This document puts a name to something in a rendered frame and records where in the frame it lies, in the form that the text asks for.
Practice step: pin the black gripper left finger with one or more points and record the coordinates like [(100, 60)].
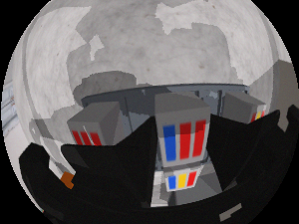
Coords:
[(132, 161)]

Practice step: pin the grey flat panel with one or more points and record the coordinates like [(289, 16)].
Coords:
[(288, 94)]

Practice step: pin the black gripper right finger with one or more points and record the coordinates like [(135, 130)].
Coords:
[(230, 144)]

